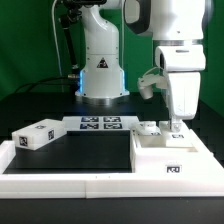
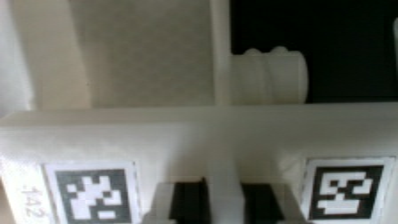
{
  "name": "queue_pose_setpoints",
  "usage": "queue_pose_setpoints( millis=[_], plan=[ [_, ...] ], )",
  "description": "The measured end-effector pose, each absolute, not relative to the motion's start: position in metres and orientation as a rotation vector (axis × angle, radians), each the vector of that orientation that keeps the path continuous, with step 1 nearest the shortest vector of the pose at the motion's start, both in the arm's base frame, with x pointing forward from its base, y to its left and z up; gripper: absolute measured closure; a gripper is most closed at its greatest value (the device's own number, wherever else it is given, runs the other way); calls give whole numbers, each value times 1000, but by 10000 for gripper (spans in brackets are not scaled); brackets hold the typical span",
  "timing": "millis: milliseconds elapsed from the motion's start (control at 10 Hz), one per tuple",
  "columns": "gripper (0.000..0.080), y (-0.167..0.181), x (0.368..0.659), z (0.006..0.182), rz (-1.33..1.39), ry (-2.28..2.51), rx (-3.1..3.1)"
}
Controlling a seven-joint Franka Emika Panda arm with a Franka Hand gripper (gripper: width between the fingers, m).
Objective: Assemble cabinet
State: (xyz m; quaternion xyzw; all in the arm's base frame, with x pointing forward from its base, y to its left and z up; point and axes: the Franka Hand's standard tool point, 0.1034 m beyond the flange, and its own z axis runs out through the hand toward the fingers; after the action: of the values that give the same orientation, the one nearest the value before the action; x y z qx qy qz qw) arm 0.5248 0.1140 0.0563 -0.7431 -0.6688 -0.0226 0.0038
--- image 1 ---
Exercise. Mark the white base tag plate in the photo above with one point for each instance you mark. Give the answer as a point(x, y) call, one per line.
point(99, 123)

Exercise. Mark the white cabinet top block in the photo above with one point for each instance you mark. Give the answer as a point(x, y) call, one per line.
point(39, 134)

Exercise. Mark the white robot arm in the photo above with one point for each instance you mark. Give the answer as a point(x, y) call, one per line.
point(176, 29)

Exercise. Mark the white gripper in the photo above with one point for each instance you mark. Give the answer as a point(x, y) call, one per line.
point(181, 67)

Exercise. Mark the white U-shaped frame fence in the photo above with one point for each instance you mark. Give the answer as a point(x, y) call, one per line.
point(115, 185)

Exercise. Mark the white cabinet door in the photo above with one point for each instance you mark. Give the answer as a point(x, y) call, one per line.
point(147, 128)
point(175, 139)

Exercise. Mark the white cabinet body box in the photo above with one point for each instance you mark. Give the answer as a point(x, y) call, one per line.
point(149, 156)

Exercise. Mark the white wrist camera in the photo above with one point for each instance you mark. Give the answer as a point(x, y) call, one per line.
point(146, 82)

